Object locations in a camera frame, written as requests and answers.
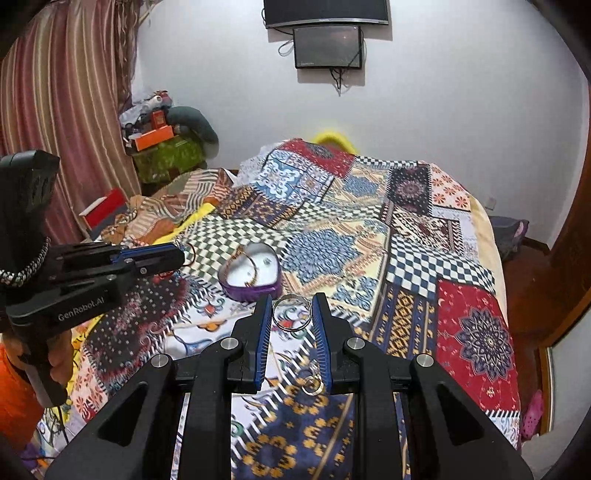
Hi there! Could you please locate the purple heart-shaped tin box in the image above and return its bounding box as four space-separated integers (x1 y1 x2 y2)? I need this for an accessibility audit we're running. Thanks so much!
218 244 283 302

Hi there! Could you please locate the black wall television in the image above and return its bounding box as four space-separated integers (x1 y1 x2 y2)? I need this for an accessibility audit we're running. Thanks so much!
262 0 391 30

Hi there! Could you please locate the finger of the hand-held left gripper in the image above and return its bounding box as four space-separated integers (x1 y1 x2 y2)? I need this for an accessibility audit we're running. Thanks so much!
46 254 186 303
53 243 184 269

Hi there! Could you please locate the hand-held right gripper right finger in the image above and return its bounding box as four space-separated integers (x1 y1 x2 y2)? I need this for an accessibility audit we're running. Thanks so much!
312 292 533 480

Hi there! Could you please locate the grey pillow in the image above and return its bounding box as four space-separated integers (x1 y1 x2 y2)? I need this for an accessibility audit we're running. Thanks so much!
168 106 221 157

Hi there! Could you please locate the yellow cloth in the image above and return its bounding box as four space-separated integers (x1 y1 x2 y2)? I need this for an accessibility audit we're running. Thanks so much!
152 203 219 244

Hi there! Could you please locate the crumpled striped patterned cloth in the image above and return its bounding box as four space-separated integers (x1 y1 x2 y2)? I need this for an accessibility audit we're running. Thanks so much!
90 167 242 246

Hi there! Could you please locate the person's left forearm orange sleeve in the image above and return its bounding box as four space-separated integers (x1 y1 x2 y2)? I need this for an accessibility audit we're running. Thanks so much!
0 344 49 452

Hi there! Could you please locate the yellow plastic object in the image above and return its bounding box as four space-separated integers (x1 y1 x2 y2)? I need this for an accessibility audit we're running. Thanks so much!
313 130 359 154

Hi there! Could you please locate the small black wall monitor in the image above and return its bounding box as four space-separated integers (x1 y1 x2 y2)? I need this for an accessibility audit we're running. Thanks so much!
293 25 363 70

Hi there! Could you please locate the dark bag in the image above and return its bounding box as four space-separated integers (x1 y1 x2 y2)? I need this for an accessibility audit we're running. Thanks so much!
488 215 530 262

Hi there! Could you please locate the striped red curtain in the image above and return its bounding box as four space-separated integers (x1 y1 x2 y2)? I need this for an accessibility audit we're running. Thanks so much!
0 0 145 243

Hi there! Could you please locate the orange cardboard box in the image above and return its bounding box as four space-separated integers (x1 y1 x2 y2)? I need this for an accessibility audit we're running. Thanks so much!
133 126 175 152

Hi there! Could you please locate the braided wrist cord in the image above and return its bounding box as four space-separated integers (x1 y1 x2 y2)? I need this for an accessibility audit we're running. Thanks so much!
0 237 51 283

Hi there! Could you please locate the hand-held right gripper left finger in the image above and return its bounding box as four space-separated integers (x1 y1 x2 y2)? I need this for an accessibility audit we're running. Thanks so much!
44 294 274 480

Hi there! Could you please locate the person's left hand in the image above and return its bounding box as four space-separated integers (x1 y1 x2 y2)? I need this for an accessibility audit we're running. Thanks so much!
47 333 78 386

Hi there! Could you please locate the white lace cloth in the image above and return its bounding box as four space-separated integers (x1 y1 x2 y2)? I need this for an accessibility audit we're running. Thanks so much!
237 144 283 186

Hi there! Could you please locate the silver bangle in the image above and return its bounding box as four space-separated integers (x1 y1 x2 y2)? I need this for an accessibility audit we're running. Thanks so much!
281 295 315 325
271 298 308 332

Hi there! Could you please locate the patchwork printed bedspread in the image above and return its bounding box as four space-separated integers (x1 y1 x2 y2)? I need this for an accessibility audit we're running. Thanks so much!
37 137 523 480

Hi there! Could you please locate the red and white box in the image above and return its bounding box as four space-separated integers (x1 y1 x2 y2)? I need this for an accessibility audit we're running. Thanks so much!
78 188 129 230

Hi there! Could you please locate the pink slipper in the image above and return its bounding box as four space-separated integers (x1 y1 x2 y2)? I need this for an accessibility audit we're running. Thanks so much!
521 390 545 440

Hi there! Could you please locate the gold chain necklace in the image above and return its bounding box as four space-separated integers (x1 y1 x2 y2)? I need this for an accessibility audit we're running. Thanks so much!
225 246 260 288

